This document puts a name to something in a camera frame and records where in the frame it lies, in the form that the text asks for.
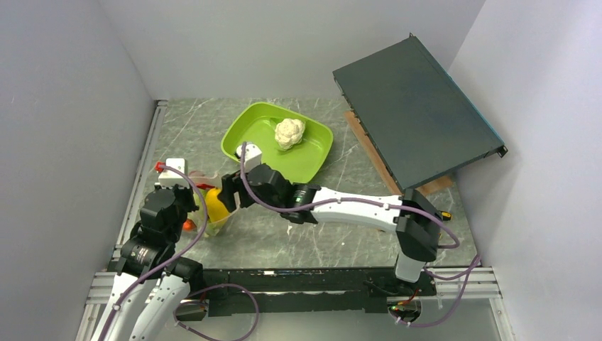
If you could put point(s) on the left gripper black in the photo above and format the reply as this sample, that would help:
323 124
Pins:
189 193

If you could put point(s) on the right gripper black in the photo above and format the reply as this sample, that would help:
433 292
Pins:
232 183

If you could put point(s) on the clear zip top bag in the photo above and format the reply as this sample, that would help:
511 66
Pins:
199 177

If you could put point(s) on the green toy celery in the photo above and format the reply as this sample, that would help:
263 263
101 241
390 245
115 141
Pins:
213 228

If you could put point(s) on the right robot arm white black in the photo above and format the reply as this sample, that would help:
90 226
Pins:
410 217

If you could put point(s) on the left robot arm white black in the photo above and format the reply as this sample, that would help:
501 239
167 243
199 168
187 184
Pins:
149 283

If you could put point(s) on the green plastic tray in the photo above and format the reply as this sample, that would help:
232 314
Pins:
257 123

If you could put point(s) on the white toy cauliflower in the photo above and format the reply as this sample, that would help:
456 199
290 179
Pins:
289 132

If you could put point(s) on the wooden board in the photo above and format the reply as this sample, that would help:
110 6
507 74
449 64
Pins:
354 123

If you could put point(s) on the dark grey metal case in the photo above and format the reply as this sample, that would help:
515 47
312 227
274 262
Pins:
417 118

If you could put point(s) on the yellow black screwdriver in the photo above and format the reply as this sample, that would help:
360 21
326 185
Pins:
446 216

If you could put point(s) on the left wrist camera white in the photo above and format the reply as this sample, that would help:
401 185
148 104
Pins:
170 173

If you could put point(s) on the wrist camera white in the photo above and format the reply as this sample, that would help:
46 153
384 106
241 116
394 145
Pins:
249 156
170 173

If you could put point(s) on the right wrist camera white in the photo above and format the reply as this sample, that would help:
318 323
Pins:
249 156

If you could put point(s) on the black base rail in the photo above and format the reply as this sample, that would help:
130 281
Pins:
301 290

